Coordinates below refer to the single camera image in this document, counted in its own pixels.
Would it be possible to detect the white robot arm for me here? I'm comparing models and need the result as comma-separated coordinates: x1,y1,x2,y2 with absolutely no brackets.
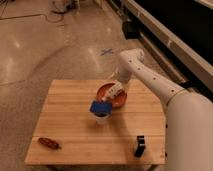
116,48,213,171

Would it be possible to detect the black eraser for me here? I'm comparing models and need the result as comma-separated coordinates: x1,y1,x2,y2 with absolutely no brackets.
134,135,146,158

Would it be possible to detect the white remote-shaped object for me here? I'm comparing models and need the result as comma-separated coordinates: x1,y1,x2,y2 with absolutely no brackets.
102,83,124,101

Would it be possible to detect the orange bowl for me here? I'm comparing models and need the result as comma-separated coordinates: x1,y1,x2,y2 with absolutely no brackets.
95,83,127,109

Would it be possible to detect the white cup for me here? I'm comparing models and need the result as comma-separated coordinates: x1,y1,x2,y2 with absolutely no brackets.
95,115,109,125

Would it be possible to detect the black box on floor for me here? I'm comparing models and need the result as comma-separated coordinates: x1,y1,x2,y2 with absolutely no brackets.
122,22,140,39

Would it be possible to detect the wooden table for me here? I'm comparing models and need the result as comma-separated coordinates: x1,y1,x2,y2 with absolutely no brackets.
25,80,165,165

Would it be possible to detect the brown oblong snack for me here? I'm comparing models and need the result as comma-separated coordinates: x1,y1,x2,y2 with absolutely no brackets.
38,138,60,150

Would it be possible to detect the white machine base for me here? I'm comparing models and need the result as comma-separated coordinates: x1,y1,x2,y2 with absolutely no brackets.
50,0,80,14

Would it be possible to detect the long white rail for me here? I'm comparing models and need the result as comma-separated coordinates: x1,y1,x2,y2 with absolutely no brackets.
123,0,213,91

